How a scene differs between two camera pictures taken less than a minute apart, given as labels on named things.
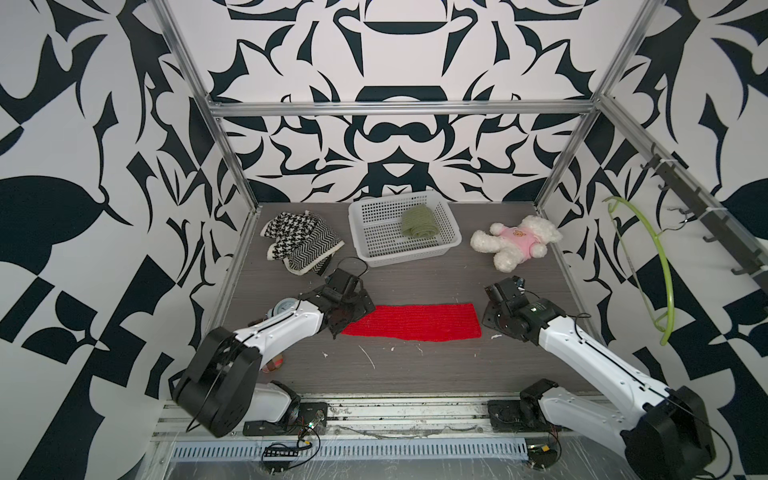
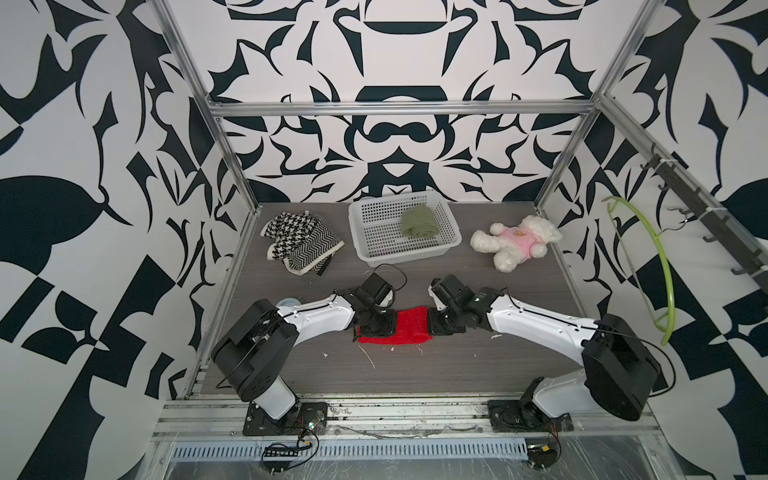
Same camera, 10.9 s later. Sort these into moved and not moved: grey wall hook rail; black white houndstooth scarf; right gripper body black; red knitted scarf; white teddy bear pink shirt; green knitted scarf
Moved: right gripper body black; red knitted scarf
Not moved: green knitted scarf; grey wall hook rail; black white houndstooth scarf; white teddy bear pink shirt
